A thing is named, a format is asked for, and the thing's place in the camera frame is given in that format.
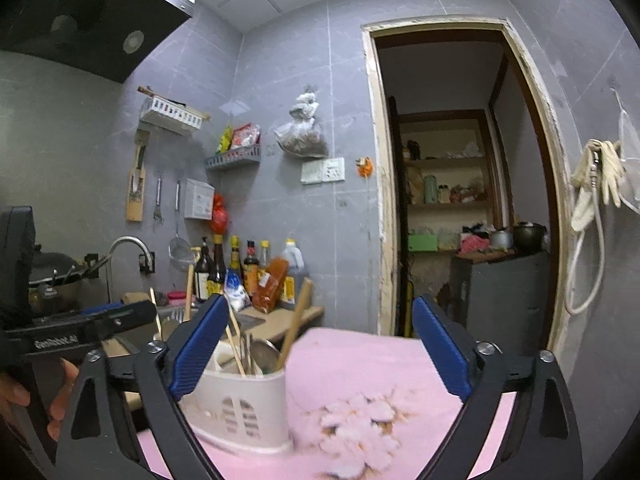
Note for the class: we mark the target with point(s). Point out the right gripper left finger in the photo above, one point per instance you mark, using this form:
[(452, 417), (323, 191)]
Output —
[(98, 439)]

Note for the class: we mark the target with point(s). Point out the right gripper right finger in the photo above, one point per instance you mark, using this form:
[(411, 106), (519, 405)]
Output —
[(541, 439)]

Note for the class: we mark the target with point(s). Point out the pale wooden chopstick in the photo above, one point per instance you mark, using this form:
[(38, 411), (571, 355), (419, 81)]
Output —
[(158, 323)]

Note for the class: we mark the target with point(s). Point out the metal fork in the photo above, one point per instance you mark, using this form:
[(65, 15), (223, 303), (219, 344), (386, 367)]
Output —
[(248, 362)]

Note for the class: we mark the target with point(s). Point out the thick wooden stick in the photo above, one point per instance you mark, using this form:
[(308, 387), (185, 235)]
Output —
[(302, 305)]

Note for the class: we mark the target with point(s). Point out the black wok with lid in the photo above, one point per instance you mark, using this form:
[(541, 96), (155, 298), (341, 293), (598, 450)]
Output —
[(55, 281)]

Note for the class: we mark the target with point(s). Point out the curved chrome faucet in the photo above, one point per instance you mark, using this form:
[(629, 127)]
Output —
[(127, 254)]

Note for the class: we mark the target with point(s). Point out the white plastic utensil holder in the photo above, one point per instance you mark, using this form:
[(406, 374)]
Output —
[(240, 414)]

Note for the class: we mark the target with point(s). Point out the wooden chopstick in holder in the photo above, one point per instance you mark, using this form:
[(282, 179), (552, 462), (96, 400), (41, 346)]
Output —
[(187, 310)]

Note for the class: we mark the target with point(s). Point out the dark grey cabinet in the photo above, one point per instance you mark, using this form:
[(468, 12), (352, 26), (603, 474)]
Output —
[(501, 301)]

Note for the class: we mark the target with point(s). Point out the metal ladle spoon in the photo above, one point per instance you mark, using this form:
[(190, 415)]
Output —
[(265, 355)]

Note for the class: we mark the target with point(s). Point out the white salt packet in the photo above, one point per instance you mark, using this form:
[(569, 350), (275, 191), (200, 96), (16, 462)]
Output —
[(235, 292)]

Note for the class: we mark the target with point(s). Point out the hanging mesh strainer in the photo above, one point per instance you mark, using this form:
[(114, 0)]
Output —
[(179, 249)]

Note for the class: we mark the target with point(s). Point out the dark wine bottle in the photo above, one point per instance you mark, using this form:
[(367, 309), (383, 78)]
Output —
[(202, 271)]

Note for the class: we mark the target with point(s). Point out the pink table cloth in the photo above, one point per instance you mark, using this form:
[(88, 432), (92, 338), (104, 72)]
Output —
[(360, 406)]

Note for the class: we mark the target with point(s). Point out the dark soy sauce bottle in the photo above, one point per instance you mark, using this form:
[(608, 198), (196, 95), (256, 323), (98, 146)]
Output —
[(217, 275)]

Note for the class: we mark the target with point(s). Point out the hanging metal peeler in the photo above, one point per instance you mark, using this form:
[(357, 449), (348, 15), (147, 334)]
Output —
[(157, 211)]

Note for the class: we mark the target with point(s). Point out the wooden knife holder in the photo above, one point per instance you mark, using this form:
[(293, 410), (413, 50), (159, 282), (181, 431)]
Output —
[(136, 179)]

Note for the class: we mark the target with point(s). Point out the red cap sauce bottle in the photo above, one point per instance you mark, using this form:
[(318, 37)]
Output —
[(251, 269)]

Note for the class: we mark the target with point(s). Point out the black pot on cabinet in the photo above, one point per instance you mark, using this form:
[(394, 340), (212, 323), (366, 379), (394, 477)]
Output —
[(528, 237)]

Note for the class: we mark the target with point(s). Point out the large oil jug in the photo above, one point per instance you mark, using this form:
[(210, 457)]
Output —
[(297, 272)]

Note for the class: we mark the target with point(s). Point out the red plastic bag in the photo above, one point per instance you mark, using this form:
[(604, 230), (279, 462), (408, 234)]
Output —
[(220, 218)]

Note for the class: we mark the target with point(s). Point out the yellow cap bottle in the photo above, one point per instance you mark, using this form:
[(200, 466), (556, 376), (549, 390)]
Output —
[(264, 258)]

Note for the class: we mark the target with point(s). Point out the rubber gloves on hook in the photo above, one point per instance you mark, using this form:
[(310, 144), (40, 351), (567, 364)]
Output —
[(597, 178)]

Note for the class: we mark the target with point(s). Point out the clear hanging plastic bag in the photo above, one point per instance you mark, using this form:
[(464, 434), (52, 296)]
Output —
[(628, 136)]

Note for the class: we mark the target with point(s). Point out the black range hood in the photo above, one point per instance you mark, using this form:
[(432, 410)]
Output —
[(108, 38)]

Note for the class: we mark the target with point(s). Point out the plastic bag of dried goods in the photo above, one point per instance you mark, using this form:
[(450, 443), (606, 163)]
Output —
[(302, 136)]

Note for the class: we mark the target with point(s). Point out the white box on wall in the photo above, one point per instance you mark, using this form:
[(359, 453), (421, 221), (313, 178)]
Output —
[(198, 200)]

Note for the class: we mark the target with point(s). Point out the white wall basket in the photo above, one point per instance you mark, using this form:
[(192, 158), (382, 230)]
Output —
[(170, 115)]

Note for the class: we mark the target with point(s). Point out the grey wall shelf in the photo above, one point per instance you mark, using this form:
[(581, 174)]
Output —
[(245, 155)]

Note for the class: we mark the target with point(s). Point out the white wall switch socket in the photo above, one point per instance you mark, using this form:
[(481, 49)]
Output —
[(329, 170)]

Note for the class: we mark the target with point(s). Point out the orange wall hook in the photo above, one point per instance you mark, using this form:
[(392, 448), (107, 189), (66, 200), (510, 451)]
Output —
[(364, 167)]

